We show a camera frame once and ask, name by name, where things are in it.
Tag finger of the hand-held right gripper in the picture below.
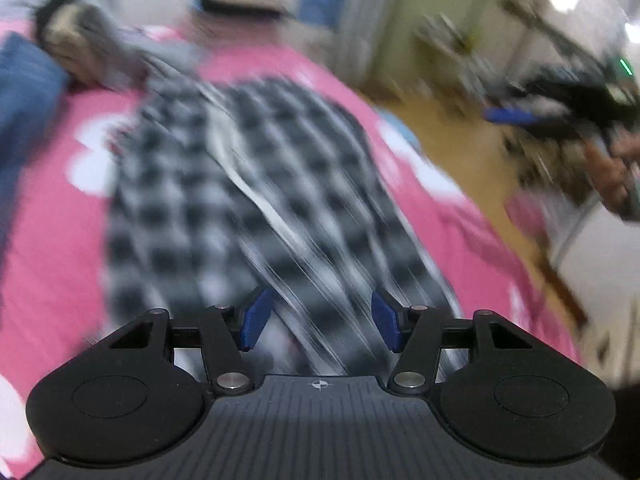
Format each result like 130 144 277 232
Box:
482 105 577 134

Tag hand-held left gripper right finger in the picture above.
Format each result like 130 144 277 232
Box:
371 291 538 396

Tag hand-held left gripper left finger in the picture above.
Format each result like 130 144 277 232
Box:
95 287 276 396

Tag black white plaid pants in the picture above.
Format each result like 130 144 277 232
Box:
102 77 466 378

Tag grey crumpled clothes pile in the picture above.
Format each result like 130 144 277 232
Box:
32 0 206 91

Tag person's right hand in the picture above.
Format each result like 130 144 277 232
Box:
582 132 640 221

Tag cluttered folding table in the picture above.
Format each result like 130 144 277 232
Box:
412 10 506 106

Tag grey striped curtain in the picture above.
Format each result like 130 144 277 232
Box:
332 0 416 93

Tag pink floral blanket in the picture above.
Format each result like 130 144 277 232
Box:
0 17 588 468

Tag blue jeans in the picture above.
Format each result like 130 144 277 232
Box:
0 32 71 261

